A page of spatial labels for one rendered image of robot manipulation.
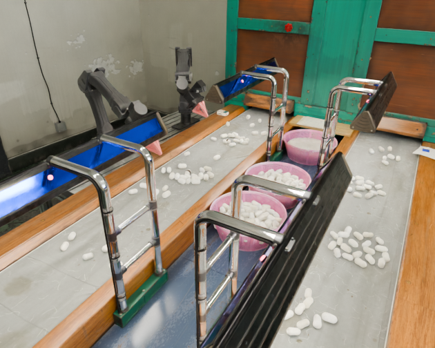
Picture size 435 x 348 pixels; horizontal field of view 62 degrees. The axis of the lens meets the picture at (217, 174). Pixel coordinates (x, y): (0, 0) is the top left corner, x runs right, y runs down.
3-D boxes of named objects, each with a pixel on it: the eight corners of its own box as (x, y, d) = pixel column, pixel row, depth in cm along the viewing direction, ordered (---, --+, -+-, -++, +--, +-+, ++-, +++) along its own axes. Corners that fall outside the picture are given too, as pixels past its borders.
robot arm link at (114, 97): (137, 104, 154) (97, 60, 163) (119, 109, 148) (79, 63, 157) (132, 125, 162) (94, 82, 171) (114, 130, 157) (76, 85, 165)
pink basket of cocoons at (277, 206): (195, 241, 125) (194, 218, 120) (230, 204, 145) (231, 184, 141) (266, 268, 114) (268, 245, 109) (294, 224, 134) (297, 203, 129)
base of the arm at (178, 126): (200, 108, 224) (191, 106, 227) (179, 117, 210) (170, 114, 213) (200, 120, 228) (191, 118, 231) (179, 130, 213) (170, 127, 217)
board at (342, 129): (288, 124, 198) (288, 122, 197) (297, 116, 209) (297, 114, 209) (349, 137, 184) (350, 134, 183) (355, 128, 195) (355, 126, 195)
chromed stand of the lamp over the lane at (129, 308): (71, 300, 102) (34, 158, 80) (121, 257, 117) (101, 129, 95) (122, 329, 94) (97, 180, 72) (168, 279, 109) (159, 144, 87)
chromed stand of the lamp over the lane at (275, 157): (230, 163, 176) (234, 70, 154) (248, 148, 191) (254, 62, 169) (267, 173, 168) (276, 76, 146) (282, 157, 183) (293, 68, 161)
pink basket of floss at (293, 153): (293, 170, 170) (295, 152, 166) (273, 147, 193) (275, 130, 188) (344, 166, 176) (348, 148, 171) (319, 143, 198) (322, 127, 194)
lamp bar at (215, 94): (204, 101, 143) (204, 83, 140) (266, 70, 191) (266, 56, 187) (221, 104, 140) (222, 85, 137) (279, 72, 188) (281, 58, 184)
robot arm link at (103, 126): (119, 142, 173) (97, 73, 164) (107, 146, 169) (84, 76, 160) (112, 143, 177) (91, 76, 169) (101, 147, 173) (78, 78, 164)
